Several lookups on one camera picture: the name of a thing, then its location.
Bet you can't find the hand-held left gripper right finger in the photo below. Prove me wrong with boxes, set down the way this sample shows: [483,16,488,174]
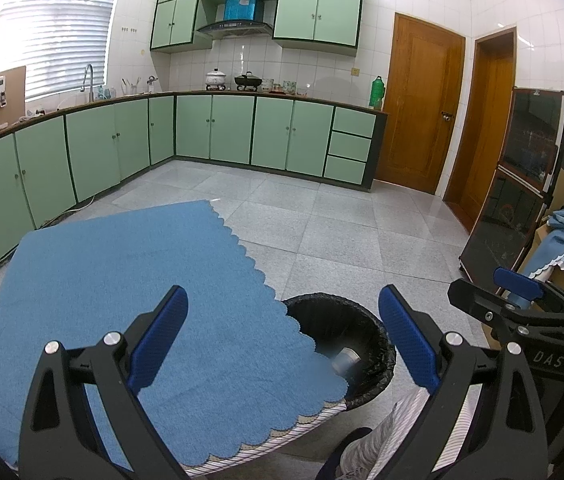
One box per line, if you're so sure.
[378,284,549,480]

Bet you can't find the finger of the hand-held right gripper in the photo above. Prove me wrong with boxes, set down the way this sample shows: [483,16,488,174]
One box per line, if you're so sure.
[448,278,564,352]
[493,266,564,311]

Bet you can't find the black wok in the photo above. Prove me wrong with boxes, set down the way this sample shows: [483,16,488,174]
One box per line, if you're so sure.
[234,72,263,92]

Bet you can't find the black glass cabinet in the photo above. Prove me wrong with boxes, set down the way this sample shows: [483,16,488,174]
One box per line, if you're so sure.
[459,86,564,286]

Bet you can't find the green base cabinets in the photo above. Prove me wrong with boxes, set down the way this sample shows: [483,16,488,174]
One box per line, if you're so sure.
[0,92,389,311]

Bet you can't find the black trash bin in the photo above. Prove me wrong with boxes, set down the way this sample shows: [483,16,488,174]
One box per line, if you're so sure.
[279,292,397,408]

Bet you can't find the range hood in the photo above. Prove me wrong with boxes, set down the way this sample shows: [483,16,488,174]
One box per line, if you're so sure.
[197,20,273,40]

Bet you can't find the white window blinds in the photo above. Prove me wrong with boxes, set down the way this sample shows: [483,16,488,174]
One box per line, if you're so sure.
[0,0,125,103]

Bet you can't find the blue box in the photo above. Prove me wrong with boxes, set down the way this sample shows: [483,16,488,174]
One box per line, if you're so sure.
[224,0,265,22]

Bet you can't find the wooden door in frame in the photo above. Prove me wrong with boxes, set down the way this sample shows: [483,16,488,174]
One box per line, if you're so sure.
[443,27,518,233]

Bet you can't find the striped undercloth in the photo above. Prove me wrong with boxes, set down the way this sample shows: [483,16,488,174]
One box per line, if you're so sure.
[182,400,347,478]

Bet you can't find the blue scalloped tablecloth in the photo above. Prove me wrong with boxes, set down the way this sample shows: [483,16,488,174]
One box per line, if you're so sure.
[0,200,349,470]

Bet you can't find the blue cloth with white trim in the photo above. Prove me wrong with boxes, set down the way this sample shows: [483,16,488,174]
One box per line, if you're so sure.
[527,205,564,278]

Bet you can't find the closed wooden door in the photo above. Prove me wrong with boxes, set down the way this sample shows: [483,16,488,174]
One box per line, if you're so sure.
[377,12,466,195]

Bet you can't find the grey metal can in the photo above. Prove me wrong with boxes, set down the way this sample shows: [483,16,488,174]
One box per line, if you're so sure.
[331,347,360,376]

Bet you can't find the green thermos jug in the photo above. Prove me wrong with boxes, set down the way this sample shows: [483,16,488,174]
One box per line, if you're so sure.
[369,76,386,110]

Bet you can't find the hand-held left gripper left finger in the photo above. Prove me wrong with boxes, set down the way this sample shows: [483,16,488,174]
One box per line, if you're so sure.
[19,285,190,480]

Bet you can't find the green wall cabinets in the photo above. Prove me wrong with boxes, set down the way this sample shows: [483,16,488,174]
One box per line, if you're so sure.
[150,0,365,57]

